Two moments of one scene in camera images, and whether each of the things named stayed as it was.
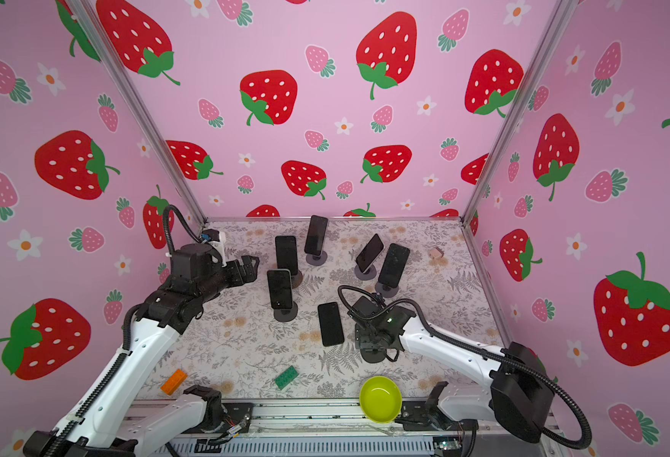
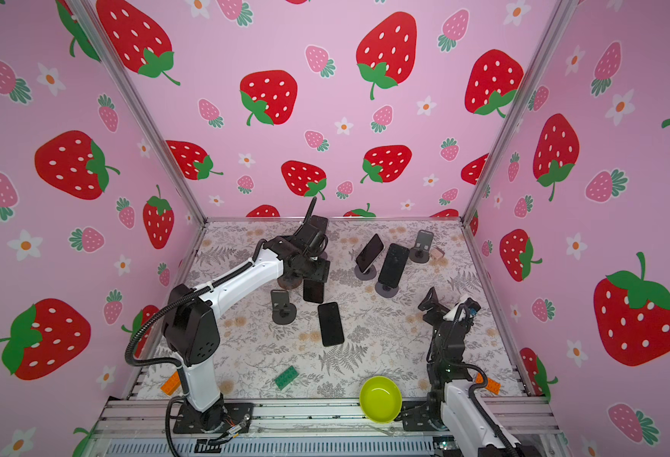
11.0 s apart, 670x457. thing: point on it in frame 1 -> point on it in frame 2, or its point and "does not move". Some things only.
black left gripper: x=250 y=272 -> x=323 y=271
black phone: x=280 y=288 -> x=313 y=290
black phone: x=394 y=265 does not move
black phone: x=331 y=328 does not move
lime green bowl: x=381 y=399 does not move
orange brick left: x=174 y=382 does not move
